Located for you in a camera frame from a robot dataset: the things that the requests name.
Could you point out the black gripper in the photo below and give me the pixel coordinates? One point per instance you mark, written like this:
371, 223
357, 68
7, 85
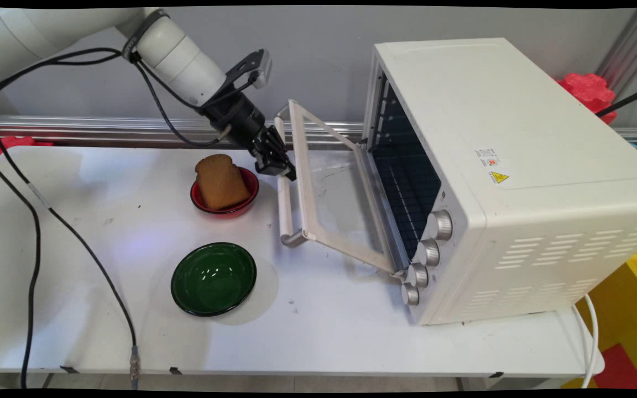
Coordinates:
238, 121

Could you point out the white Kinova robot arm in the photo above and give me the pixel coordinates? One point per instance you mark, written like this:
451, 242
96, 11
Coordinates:
180, 55

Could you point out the red bowl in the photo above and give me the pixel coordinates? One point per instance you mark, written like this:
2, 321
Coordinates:
249, 190

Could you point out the brown bread slice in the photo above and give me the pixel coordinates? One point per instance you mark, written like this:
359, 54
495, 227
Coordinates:
220, 182

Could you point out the green bowl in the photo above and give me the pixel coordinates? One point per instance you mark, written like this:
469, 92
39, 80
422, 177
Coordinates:
214, 279

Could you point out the large silver oven knob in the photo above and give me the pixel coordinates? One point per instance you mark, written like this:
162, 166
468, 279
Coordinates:
440, 225

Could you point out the black table edge clip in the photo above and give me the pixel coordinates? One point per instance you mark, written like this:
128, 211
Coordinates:
68, 368
495, 375
176, 370

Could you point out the white toaster oven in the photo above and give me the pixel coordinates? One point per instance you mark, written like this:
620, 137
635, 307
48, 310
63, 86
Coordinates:
517, 110

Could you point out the flat red plastic object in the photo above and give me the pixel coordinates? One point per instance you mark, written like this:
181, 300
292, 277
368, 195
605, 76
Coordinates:
11, 142

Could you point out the large red plastic object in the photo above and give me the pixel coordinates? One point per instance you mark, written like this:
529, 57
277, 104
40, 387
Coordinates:
589, 91

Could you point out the black rod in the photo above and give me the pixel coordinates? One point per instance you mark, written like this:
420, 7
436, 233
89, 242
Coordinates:
628, 100

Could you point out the slanted aluminium profile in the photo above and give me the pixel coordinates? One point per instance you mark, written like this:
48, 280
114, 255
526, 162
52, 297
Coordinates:
631, 44

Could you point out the yellow board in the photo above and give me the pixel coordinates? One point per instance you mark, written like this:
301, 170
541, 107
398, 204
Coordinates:
622, 309

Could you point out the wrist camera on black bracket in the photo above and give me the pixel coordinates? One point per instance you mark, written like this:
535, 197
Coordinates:
260, 69

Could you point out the horizontal aluminium rail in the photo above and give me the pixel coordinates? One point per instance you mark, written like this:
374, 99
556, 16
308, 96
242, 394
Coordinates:
103, 124

